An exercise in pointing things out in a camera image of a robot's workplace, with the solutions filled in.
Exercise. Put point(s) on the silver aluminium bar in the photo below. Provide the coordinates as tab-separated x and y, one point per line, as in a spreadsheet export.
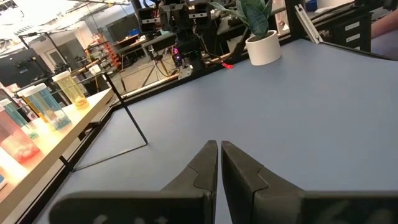
308	23

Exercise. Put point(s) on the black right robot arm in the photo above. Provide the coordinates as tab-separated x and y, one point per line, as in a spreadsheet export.
189	46

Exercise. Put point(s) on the wooden shelf with black frame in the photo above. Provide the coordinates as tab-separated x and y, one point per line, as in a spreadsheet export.
62	130

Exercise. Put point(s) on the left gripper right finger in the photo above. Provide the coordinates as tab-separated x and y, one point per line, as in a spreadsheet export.
280	205

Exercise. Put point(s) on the white round plant pot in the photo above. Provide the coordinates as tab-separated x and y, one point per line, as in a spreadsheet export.
264	51

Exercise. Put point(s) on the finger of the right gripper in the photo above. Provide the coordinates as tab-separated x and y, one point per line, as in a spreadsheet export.
183	17
168	18

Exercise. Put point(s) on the green snake plant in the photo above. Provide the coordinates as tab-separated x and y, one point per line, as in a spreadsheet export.
256	18

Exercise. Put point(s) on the person's forearm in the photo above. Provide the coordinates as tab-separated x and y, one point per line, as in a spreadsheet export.
385	23

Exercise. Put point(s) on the blue-grey table mat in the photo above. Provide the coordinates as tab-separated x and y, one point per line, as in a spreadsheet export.
280	124

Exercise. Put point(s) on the small red tag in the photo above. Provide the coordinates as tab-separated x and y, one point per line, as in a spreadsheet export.
227	65

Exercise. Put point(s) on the black monitor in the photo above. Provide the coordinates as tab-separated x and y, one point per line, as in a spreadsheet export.
18	67

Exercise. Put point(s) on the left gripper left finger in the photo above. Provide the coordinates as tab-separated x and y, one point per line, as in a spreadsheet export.
174	202

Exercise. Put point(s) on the red storage shelving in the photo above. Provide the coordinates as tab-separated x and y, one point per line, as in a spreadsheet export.
107	53

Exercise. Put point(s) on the black drawer cabinet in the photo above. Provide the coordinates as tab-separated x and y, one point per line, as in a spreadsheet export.
342	31

